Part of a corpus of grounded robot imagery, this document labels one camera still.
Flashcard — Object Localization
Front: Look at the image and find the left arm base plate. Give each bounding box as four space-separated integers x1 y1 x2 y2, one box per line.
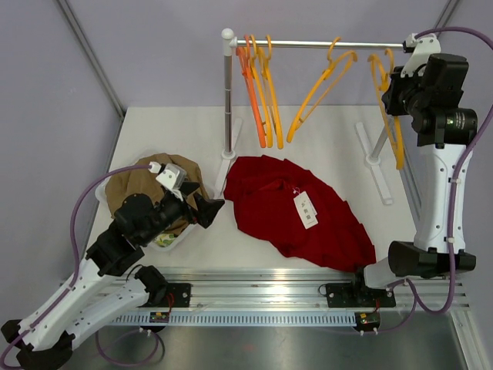
152 283 192 308

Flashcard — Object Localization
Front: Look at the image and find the yellow hanger of lemon skirt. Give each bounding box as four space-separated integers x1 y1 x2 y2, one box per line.
257 35 284 150

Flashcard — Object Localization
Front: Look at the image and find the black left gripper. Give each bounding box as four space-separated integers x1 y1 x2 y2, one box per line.
139 181 224 246

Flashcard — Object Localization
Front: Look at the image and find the white clothes rack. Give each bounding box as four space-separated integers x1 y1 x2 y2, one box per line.
213 28 405 205

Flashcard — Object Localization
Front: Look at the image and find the yellow hanger of red skirt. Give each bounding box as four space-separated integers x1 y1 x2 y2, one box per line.
367 48 405 171

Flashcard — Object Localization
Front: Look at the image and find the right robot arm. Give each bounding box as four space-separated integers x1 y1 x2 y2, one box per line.
349 52 478 306

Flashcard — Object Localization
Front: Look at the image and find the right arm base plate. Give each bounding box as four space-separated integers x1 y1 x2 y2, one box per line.
324 283 396 308

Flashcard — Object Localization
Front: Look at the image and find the yellow hanger of poppy skirt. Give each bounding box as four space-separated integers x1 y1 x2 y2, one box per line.
244 35 273 148

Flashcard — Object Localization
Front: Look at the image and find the aluminium rail frame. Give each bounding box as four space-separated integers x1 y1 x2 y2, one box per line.
96 267 473 313

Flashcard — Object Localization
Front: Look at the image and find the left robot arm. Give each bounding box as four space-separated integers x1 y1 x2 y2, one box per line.
1 182 225 369

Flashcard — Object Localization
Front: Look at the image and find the red skirt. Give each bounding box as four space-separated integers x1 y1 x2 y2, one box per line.
223 156 376 273

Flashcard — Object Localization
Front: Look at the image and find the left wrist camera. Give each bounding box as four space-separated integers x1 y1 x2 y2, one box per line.
149 161 186 199

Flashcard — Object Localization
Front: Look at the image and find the slotted cable duct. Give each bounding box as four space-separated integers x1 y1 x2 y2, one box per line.
110 311 379 328

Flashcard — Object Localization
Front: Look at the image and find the translucent plastic basket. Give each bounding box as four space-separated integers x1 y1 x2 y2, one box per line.
95 153 213 251

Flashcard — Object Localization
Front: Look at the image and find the tan corduroy skirt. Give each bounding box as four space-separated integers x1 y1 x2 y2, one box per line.
106 153 210 246

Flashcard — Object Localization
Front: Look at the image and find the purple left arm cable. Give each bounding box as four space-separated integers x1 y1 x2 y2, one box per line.
0 164 165 370

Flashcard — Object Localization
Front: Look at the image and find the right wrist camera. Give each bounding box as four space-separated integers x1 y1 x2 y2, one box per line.
401 33 441 78

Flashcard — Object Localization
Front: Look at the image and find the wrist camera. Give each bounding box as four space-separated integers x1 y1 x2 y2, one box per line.
149 161 186 199
401 33 441 78

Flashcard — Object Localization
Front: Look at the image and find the yellow hanger of tan skirt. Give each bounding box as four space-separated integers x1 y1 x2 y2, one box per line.
287 36 358 143

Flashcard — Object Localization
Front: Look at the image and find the lemon print skirt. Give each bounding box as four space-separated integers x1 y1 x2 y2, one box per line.
153 233 178 248

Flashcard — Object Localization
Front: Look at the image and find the orange hanger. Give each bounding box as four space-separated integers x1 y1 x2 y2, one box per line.
236 35 267 148

